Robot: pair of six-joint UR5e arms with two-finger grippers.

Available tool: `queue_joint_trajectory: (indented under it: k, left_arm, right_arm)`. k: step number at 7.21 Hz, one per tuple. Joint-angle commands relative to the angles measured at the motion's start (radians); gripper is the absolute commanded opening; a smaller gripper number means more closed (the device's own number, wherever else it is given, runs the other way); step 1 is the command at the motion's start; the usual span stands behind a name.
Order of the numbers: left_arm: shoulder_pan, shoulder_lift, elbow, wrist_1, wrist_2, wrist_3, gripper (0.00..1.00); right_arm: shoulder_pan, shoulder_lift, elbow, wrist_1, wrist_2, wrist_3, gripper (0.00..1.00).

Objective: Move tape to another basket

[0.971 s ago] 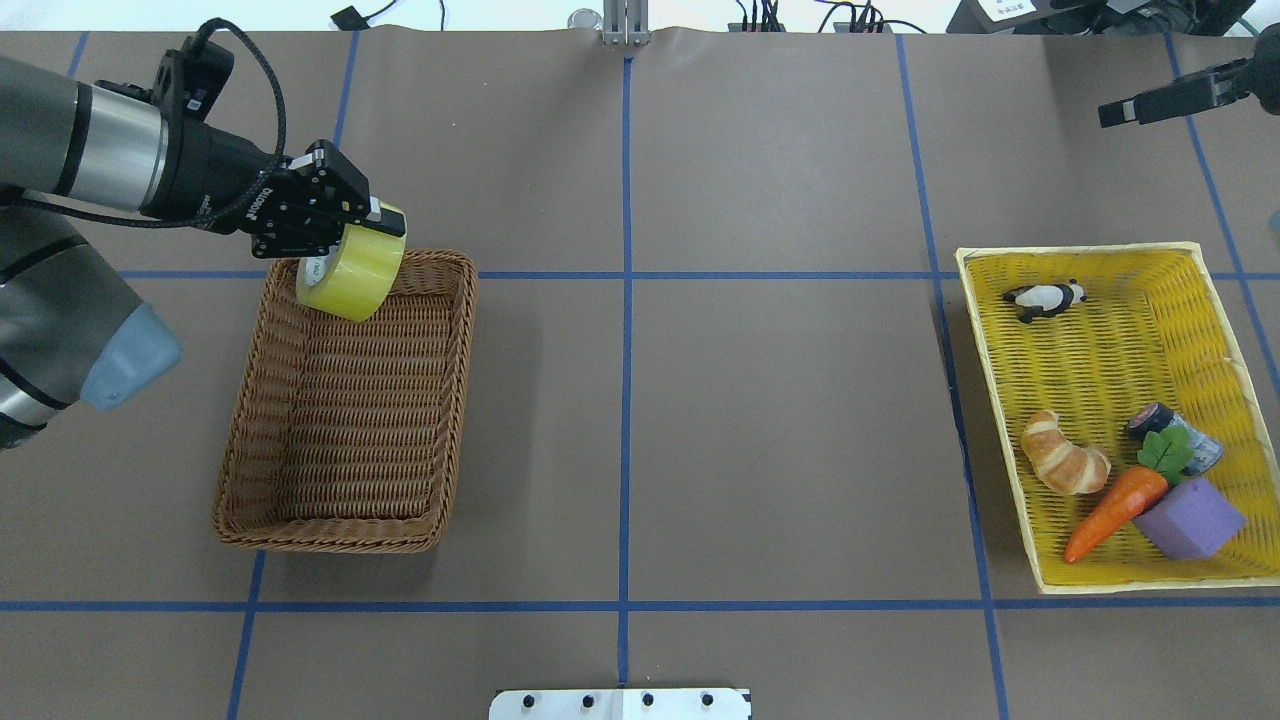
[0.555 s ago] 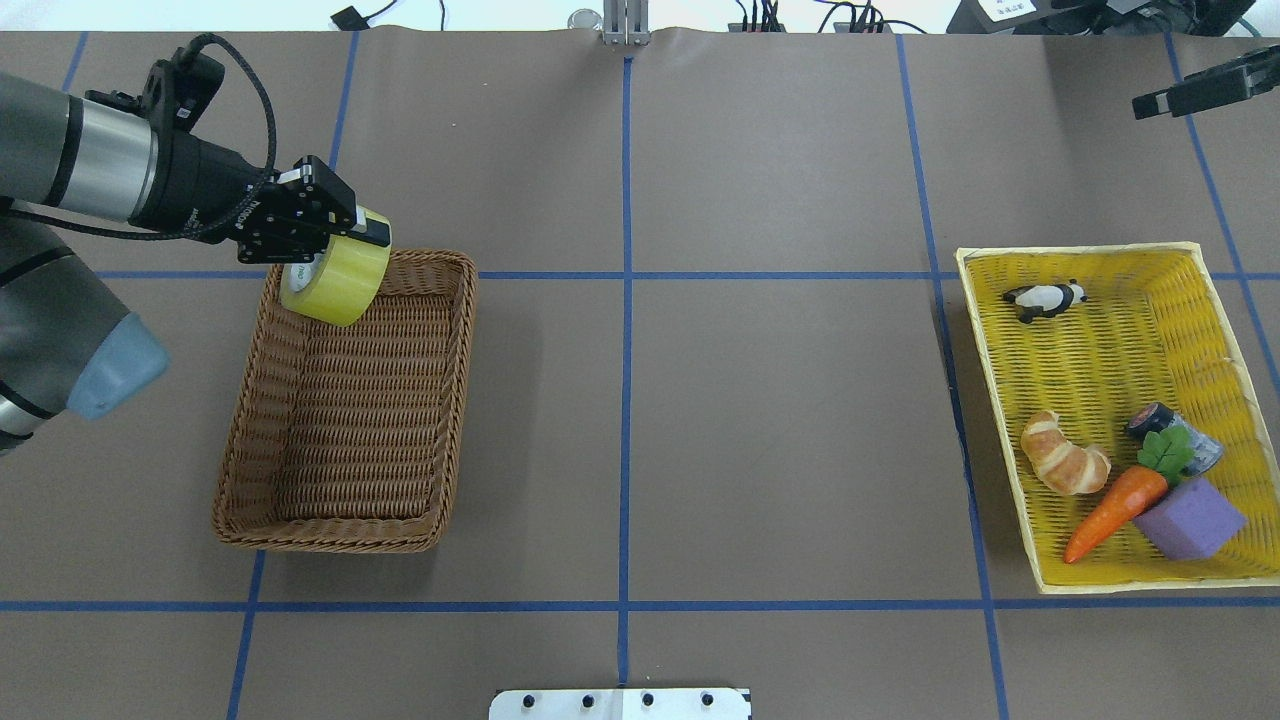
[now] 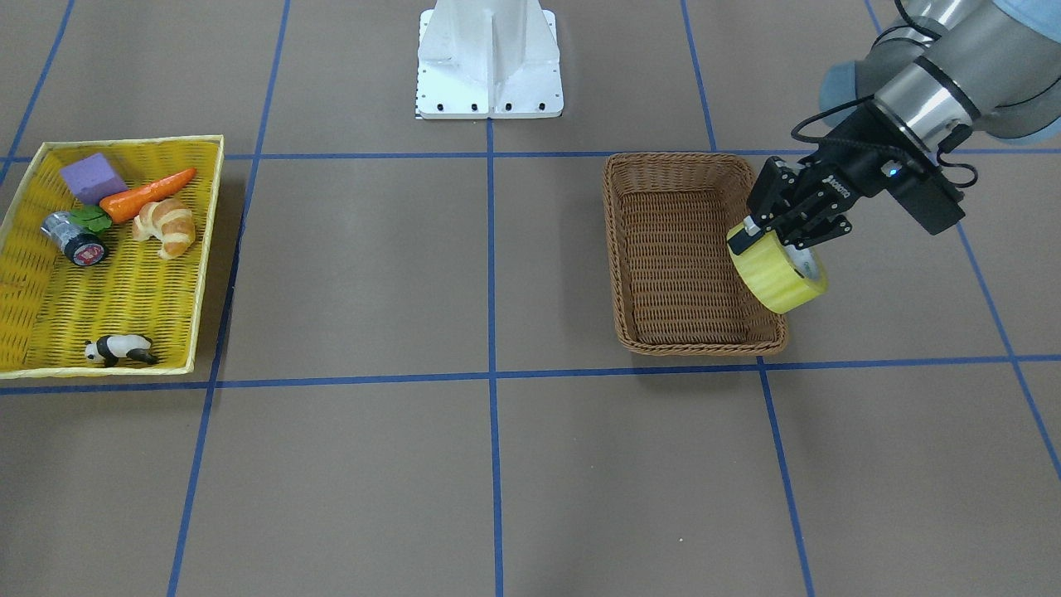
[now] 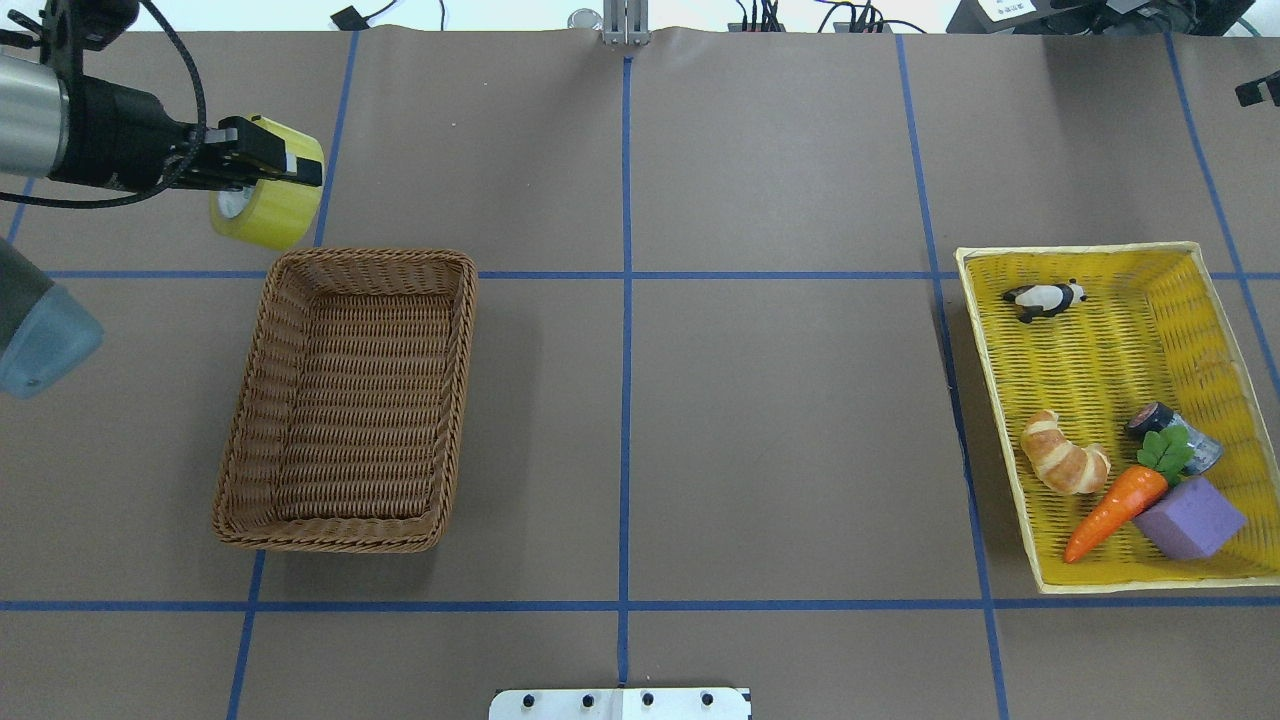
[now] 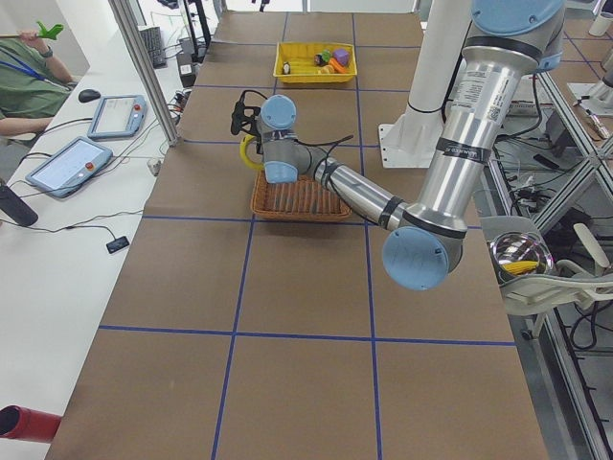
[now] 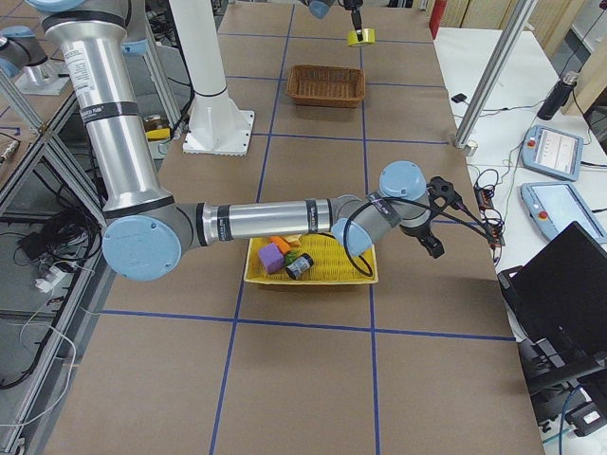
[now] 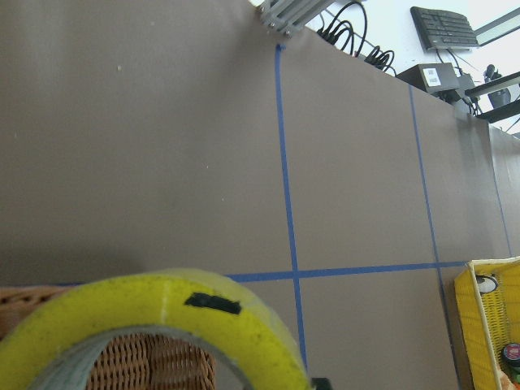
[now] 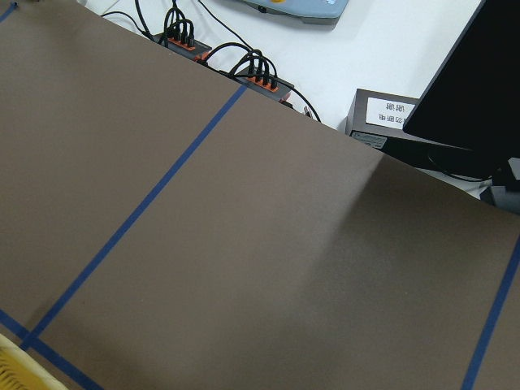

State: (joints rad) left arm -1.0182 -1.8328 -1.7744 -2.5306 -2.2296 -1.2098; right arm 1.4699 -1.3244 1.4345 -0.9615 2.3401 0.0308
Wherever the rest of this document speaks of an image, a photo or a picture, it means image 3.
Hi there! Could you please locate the yellow tape roll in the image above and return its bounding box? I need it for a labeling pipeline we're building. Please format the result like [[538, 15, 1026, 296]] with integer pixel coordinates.
[[726, 224, 829, 314]]

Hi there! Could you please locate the yellow woven basket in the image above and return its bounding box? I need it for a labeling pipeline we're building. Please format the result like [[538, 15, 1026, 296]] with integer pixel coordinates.
[[1, 133, 225, 379]]

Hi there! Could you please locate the small silver can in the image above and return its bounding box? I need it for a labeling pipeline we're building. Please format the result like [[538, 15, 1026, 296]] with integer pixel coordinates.
[[39, 211, 109, 267]]

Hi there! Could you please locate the brown wicker basket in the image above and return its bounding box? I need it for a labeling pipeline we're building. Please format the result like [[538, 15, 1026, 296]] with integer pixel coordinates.
[[603, 152, 792, 357]]

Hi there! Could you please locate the toy croissant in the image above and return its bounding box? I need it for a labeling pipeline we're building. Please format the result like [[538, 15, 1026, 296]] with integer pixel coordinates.
[[131, 199, 196, 261]]

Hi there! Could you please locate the purple foam block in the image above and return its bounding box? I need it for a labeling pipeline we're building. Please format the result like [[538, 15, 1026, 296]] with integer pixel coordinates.
[[58, 153, 129, 206]]

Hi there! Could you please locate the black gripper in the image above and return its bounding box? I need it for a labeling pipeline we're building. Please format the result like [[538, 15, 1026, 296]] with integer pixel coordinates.
[[743, 101, 929, 250]]

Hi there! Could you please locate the toy carrot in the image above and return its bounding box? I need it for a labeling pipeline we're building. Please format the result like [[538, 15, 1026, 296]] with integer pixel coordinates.
[[69, 166, 197, 233]]

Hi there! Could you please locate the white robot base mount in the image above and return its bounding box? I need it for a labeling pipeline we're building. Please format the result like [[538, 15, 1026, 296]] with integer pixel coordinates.
[[414, 1, 564, 120]]

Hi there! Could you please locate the black camera cable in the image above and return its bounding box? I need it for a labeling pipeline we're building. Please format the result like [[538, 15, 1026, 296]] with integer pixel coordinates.
[[790, 17, 979, 190]]

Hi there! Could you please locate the panda figurine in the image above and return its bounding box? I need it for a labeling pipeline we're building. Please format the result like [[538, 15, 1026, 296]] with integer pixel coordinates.
[[84, 335, 160, 367]]

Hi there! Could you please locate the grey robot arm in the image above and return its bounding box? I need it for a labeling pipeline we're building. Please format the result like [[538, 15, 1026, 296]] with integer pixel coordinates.
[[728, 1, 1059, 254]]

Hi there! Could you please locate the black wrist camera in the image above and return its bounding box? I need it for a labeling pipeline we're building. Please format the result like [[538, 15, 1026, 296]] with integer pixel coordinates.
[[880, 160, 966, 235]]

